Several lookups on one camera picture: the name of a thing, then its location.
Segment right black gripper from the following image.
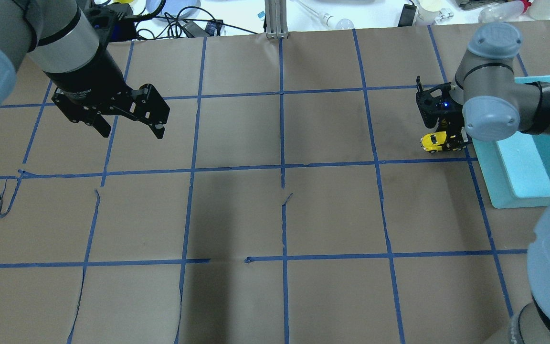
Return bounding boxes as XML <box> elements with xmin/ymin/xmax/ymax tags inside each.
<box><xmin>415</xmin><ymin>76</ymin><xmax>472</xmax><ymax>151</ymax></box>

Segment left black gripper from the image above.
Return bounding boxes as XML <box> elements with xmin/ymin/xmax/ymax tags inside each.
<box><xmin>52</xmin><ymin>48</ymin><xmax>170</xmax><ymax>140</ymax></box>

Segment yellow beetle toy car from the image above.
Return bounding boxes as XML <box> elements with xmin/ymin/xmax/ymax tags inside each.
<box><xmin>420</xmin><ymin>131</ymin><xmax>445</xmax><ymax>154</ymax></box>

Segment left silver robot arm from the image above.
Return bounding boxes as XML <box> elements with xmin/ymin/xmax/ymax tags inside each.
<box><xmin>0</xmin><ymin>0</ymin><xmax>170</xmax><ymax>139</ymax></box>

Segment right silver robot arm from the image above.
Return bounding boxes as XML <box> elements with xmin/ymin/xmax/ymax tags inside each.
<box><xmin>415</xmin><ymin>22</ymin><xmax>550</xmax><ymax>344</ymax></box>

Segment teal plastic storage bin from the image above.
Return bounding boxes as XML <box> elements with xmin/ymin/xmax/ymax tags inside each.
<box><xmin>472</xmin><ymin>75</ymin><xmax>550</xmax><ymax>210</ymax></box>

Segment light blue plate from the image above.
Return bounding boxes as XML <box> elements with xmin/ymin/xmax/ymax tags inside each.
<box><xmin>145</xmin><ymin>0</ymin><xmax>201</xmax><ymax>18</ymax></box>

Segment aluminium frame post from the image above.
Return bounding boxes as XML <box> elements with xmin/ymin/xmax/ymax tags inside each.
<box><xmin>264</xmin><ymin>0</ymin><xmax>289</xmax><ymax>39</ymax></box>

